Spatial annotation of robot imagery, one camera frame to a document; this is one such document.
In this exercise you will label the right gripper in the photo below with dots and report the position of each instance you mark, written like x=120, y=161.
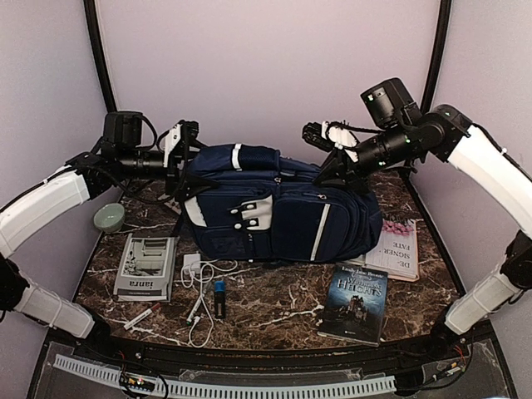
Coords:
x=339, y=169

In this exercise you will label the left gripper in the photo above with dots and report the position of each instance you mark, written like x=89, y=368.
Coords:
x=180, y=187

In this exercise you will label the navy blue student backpack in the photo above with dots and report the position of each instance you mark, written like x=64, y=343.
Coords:
x=263, y=206

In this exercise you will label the Wuthering Heights dark book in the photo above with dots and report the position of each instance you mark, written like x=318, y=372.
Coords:
x=355, y=305

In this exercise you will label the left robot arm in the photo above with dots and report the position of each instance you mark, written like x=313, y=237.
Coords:
x=117, y=156

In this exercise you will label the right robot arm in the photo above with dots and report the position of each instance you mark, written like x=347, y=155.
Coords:
x=404, y=132

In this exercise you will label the grey hardcover book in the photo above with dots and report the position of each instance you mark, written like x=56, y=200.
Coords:
x=360, y=260

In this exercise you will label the pale green ceramic bowl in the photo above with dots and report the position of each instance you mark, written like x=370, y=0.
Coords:
x=110, y=218

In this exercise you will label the pink flowered white book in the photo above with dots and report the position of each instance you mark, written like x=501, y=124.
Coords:
x=396, y=252

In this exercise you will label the grey ianra booklet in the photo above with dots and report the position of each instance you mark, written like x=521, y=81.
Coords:
x=146, y=269

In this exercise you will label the red capped white marker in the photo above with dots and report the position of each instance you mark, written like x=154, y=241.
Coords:
x=141, y=316

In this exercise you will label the green capped white marker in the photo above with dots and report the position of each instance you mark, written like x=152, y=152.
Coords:
x=194, y=310

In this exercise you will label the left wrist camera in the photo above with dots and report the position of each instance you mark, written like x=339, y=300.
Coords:
x=171, y=142

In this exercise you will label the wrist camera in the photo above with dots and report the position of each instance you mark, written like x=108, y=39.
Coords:
x=171, y=142
x=328, y=136

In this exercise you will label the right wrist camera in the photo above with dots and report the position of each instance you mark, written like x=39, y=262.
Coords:
x=328, y=136

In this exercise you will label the white charger with cable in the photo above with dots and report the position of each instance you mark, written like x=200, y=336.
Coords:
x=198, y=274

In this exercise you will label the left black frame post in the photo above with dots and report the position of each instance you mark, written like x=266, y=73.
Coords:
x=98, y=55

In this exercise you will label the black frame post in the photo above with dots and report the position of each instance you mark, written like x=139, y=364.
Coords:
x=439, y=43
x=98, y=55

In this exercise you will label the right black frame post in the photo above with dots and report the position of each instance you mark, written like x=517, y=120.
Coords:
x=439, y=43

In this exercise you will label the grey slotted cable duct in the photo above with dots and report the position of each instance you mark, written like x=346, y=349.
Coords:
x=203, y=384

